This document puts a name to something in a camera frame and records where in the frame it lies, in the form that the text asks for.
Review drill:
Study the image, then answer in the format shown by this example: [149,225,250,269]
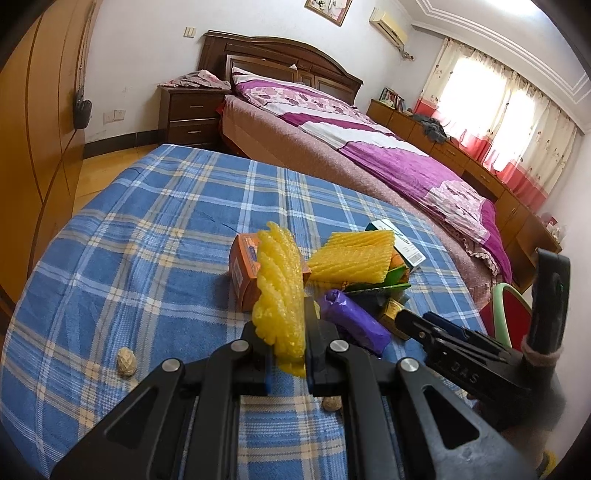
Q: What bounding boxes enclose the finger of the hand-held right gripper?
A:
[422,311,513,354]
[394,309,462,356]

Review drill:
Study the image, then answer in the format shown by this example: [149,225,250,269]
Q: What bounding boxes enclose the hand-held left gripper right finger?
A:
[303,298,539,480]

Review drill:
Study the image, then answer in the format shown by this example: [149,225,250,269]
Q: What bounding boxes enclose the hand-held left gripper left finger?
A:
[50,320,273,480]

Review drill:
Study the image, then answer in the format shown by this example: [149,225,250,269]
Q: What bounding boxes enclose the small yellow box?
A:
[378,298,413,341]

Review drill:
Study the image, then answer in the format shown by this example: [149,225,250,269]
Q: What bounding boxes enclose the purple plastic packet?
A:
[318,288,392,356]

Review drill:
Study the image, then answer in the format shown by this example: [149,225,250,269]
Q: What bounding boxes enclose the red bin with green rim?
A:
[491,283,534,352]

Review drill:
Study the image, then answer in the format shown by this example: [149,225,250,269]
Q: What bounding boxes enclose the yellow foam fruit net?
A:
[252,222,311,377]
[307,231,395,284]

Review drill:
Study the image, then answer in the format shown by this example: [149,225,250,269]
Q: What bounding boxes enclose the green and orange snack packet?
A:
[344,249,413,305]

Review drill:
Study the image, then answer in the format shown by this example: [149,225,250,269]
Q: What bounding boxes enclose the orange cardboard box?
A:
[229,233,313,312]

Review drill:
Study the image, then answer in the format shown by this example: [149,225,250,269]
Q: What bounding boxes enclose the white and green cardboard box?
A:
[365,220,426,273]

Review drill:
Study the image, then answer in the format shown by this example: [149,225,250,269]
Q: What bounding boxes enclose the large beige nut shell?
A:
[115,347,138,379]

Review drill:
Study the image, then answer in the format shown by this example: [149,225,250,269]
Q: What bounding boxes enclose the small toiletry containers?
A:
[545,213,568,241]

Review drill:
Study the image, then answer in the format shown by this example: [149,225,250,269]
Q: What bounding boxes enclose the bed with purple cover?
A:
[217,95,513,305]

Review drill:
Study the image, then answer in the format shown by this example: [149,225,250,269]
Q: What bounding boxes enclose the blue plaid blanket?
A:
[0,143,490,480]

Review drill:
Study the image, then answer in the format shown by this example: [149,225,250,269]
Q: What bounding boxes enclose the long light wooden cabinet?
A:
[367,98,561,291]

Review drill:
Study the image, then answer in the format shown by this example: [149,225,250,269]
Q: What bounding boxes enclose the purple floral quilt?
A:
[240,83,513,282]

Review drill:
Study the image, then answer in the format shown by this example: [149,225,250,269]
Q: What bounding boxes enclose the grey crumpled clothes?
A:
[411,112,450,143]

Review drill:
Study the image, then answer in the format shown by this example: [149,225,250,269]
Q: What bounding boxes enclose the floral curtain with red hem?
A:
[416,37,580,199]

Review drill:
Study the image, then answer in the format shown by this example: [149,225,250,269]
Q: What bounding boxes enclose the row of books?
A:
[379,87,407,112]

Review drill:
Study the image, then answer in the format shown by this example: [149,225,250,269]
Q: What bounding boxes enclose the dark wooden nightstand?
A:
[158,87,227,148]

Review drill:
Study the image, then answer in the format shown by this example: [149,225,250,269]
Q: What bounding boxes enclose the purple floral pillow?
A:
[230,66,324,104]

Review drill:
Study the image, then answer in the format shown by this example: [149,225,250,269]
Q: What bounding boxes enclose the pink floral cloth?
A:
[157,69,232,92]

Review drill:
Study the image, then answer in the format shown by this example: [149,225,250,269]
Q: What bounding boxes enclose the dark wooden headboard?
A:
[199,30,364,109]

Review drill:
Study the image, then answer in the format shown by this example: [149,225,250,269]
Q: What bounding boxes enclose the black hanging bag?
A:
[73,28,93,130]

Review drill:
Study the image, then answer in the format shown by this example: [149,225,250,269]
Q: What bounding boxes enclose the light wooden wardrobe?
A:
[0,0,100,319]

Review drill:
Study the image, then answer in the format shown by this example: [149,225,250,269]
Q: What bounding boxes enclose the wall air conditioner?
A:
[368,9,409,47]

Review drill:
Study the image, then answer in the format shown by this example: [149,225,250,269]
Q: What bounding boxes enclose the framed wall picture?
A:
[305,0,352,26]

